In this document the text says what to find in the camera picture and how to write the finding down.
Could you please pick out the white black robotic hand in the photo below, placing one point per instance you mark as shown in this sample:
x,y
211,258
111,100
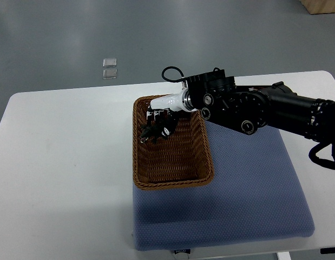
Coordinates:
x,y
167,119

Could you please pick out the dark toy crocodile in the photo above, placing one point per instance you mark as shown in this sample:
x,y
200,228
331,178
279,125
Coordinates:
x,y
152,132

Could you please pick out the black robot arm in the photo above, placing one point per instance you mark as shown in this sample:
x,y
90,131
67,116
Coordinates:
x,y
245,109

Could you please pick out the brown wicker basket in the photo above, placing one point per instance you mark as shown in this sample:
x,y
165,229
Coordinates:
x,y
183,160

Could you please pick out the lower floor plate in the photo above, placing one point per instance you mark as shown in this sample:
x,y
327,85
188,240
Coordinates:
x,y
110,73

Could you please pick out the floor plate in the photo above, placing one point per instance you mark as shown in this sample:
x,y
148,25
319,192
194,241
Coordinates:
x,y
110,73
109,62

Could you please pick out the upper floor plate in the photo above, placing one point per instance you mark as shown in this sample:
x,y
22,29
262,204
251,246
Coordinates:
x,y
109,62

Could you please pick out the blue foam mat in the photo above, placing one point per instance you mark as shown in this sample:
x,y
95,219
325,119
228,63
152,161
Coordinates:
x,y
255,195

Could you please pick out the wooden box corner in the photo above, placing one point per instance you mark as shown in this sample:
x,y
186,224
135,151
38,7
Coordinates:
x,y
319,6

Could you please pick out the black table edge bracket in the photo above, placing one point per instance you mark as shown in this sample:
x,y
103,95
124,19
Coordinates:
x,y
325,251

